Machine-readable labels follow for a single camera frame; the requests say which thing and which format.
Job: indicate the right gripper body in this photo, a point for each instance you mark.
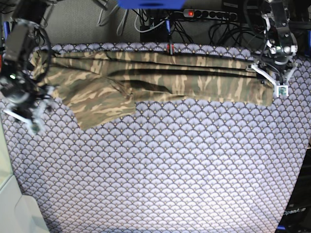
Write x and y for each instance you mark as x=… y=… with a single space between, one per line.
x=23 y=93

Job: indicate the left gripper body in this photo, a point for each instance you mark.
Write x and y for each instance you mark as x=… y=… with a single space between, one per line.
x=272 y=59

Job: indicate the camouflage T-shirt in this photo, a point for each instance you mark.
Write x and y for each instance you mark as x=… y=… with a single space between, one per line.
x=101 y=86

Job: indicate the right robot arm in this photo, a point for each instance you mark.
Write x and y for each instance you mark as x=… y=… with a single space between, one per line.
x=29 y=16

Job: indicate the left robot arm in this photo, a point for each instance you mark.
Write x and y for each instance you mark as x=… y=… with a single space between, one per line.
x=276 y=20

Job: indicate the white plastic bin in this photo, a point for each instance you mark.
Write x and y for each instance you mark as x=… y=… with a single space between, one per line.
x=18 y=213

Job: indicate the black power strip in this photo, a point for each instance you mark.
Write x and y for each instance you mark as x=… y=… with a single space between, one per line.
x=209 y=14

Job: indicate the red and black clamp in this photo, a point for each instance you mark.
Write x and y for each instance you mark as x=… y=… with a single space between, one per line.
x=170 y=48

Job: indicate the purple fan-pattern table cloth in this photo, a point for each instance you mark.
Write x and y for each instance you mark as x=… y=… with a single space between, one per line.
x=182 y=166

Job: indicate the black OpenArm box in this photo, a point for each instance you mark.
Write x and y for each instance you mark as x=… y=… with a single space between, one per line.
x=297 y=215

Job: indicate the blue plastic mount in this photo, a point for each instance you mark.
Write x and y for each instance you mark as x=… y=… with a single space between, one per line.
x=151 y=4

